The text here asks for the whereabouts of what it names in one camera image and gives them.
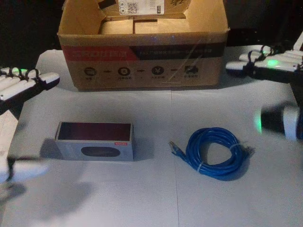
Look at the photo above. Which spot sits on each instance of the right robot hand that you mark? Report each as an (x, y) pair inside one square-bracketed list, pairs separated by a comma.
[(279, 61)]

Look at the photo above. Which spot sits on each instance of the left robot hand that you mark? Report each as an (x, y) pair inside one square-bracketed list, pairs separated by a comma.
[(14, 82)]

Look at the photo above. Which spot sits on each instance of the grey mouse box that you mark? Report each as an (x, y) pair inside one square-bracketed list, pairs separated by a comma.
[(71, 149)]

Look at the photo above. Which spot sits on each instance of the brown cardboard box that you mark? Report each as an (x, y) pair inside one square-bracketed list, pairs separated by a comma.
[(146, 78)]

